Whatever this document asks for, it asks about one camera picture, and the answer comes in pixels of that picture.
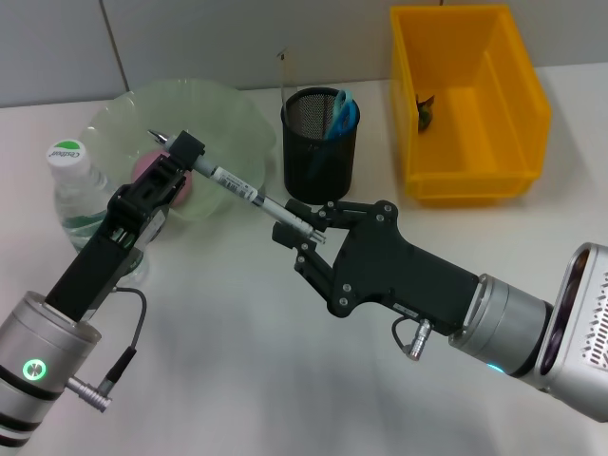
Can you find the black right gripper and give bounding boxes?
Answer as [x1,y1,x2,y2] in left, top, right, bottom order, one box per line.
[270,198,481,337]

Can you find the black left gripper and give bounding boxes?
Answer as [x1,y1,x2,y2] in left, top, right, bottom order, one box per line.
[45,129,207,323]

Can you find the pink peach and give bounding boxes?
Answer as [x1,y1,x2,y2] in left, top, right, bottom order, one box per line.
[131,149,195,209]

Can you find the silver ballpoint pen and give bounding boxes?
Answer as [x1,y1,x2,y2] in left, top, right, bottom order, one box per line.
[147,128,329,246]

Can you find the clear green-label water bottle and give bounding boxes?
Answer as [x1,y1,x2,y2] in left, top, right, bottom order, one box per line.
[45,140,149,286]

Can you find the blue scissors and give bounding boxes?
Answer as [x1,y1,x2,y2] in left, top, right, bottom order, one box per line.
[308,88,361,180]

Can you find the clear plastic ruler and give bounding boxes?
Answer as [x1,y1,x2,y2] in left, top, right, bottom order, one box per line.
[275,46,293,105]

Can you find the green plastic wrapper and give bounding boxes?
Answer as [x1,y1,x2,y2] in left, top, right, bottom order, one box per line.
[415,93,437,130]

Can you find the black mesh pen cup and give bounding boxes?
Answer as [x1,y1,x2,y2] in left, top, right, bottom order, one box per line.
[279,86,362,206]

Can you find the pale green glass fruit plate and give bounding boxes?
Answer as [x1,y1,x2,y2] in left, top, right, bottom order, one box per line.
[80,78,277,224]

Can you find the silver right wrist connector plug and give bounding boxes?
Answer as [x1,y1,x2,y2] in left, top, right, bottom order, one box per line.
[390,315,434,363]

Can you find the yellow plastic bin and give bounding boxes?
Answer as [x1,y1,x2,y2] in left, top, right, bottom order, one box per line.
[389,4,553,206]

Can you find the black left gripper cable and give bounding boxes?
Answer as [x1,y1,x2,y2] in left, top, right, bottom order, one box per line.
[65,286,148,414]

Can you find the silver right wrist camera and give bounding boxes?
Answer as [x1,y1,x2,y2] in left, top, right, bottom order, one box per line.
[536,241,608,424]

